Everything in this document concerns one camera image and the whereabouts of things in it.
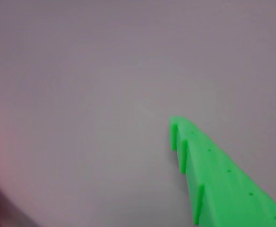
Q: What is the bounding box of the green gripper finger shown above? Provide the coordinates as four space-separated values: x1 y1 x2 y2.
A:
169 115 276 227

